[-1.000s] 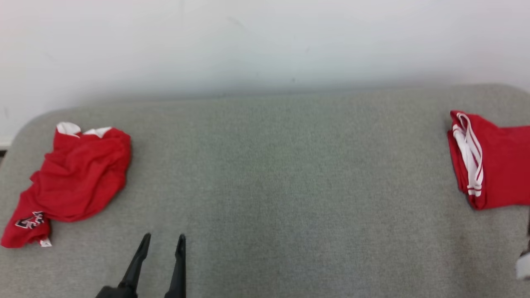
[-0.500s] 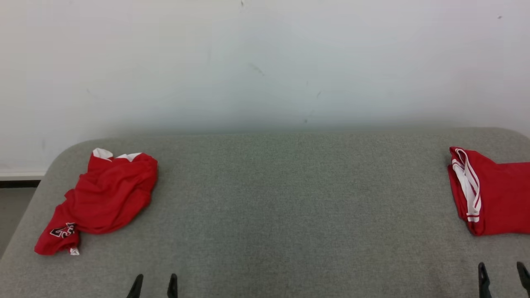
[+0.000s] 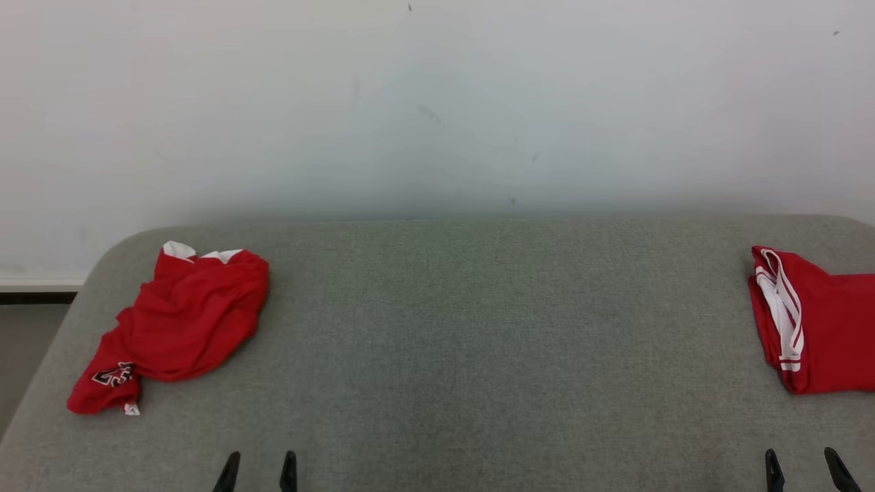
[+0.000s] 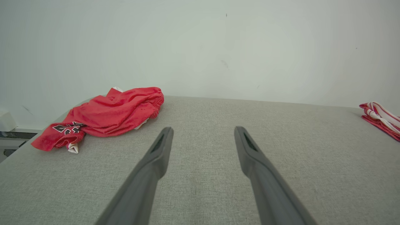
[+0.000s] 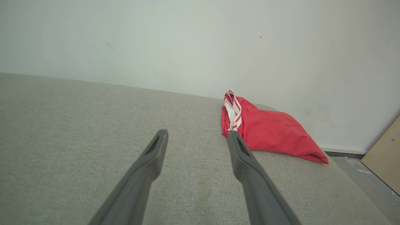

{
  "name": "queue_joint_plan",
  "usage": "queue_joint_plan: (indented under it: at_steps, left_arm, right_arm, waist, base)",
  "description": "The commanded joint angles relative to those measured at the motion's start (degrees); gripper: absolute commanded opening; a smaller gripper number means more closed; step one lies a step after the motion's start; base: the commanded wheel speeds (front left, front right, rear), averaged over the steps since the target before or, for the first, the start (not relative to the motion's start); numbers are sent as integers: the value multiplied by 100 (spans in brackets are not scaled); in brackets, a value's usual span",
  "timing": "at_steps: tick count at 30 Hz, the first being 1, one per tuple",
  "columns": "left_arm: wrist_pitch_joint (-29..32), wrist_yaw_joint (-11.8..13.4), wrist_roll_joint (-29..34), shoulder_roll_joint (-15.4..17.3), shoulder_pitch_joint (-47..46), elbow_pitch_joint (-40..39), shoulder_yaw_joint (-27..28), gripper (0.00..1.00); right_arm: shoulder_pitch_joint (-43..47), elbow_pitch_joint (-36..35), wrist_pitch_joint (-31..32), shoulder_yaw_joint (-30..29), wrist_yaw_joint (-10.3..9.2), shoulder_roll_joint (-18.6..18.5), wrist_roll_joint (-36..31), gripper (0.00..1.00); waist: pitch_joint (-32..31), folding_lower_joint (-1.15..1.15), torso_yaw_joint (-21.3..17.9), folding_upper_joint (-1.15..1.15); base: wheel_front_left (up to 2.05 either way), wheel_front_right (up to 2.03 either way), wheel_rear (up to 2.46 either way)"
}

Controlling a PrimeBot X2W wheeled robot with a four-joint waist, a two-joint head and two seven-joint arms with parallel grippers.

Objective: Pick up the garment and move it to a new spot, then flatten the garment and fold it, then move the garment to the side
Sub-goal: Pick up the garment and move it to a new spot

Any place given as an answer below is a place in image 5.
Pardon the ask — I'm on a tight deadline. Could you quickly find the beige wooden board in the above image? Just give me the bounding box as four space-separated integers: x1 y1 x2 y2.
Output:
360 116 400 196

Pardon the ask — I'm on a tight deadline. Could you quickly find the grey fabric sofa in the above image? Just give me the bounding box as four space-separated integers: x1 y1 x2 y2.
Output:
0 72 391 225

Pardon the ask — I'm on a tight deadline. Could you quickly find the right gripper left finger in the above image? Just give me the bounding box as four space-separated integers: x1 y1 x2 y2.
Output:
88 129 168 225

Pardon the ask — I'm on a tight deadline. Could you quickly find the white wall baseboard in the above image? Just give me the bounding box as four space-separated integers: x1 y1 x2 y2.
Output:
319 147 367 156

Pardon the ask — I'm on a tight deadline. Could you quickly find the red jersey with white sleeves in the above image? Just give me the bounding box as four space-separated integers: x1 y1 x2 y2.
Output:
221 90 329 164

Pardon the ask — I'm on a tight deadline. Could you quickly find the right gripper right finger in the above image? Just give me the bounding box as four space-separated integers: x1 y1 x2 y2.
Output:
227 130 302 225

